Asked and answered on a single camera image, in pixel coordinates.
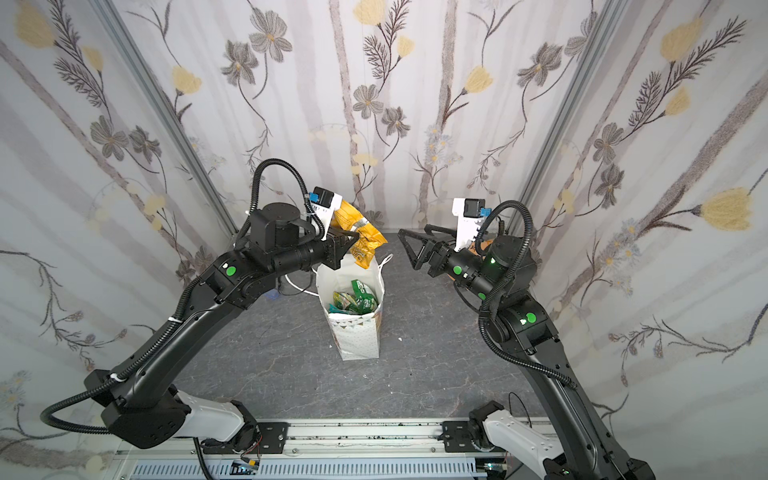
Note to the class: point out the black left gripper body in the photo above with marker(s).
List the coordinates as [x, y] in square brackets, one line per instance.
[328, 248]

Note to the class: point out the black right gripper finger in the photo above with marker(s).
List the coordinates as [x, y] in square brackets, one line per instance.
[435, 229]
[418, 247]

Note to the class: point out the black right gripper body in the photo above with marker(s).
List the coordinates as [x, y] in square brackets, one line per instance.
[438, 258]

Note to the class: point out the yellow snack packet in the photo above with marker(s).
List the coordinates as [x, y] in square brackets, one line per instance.
[349, 218]

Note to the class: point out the green candy packet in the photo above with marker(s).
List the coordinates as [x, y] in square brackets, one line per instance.
[359, 299]

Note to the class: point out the white paper bag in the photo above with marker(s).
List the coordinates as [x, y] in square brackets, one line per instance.
[357, 336]

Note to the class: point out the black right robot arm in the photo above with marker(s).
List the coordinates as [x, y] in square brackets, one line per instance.
[518, 329]

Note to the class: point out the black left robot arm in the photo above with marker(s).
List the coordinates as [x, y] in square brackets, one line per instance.
[137, 400]

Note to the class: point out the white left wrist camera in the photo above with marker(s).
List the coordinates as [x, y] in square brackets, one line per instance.
[323, 204]

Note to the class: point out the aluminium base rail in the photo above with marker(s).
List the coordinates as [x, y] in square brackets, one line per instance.
[384, 438]

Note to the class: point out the white slotted cable duct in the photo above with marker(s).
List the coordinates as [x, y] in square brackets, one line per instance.
[376, 468]

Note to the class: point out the aluminium corner post right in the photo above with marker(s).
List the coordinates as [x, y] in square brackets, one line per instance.
[597, 43]

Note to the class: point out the aluminium corner post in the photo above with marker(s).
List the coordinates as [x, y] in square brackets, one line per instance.
[597, 43]
[118, 33]

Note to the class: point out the aluminium corner post left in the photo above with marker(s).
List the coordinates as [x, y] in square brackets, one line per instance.
[118, 33]

